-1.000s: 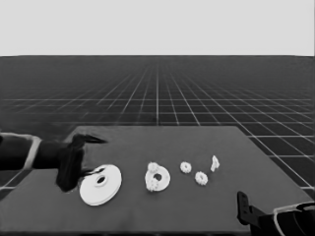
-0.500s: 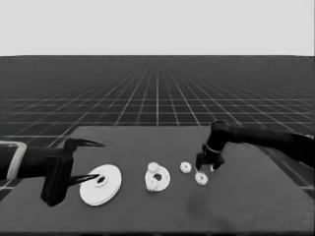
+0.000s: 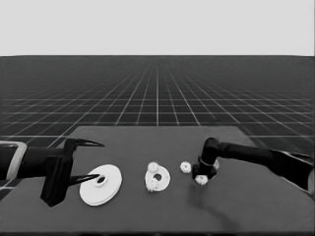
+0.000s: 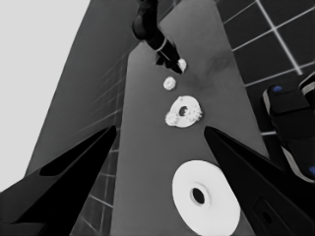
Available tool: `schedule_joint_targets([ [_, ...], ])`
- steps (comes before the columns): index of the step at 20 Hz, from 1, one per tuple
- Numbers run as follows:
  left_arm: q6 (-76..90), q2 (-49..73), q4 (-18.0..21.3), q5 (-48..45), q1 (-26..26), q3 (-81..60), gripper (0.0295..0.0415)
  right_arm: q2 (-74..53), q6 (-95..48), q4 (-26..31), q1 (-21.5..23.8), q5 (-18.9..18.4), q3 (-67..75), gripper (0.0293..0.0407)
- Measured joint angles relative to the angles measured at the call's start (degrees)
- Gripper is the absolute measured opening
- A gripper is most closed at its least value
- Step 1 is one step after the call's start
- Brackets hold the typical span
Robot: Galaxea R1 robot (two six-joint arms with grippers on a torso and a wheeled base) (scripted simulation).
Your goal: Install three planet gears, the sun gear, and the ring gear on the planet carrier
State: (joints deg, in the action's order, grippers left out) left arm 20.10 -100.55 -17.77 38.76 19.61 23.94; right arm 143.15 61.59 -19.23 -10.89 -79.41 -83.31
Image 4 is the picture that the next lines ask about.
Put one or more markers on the white round carrier with pins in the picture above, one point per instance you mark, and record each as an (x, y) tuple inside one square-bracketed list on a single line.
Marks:
[(187, 100)]

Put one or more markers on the dark robot body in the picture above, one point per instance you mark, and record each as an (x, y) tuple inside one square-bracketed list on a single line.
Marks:
[(290, 114)]

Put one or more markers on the small white toothed gear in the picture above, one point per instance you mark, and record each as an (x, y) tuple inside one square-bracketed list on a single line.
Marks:
[(198, 114), (169, 119), (173, 85), (183, 64)]

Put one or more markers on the large thick white disc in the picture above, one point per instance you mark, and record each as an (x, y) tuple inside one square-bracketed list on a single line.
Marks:
[(213, 216)]

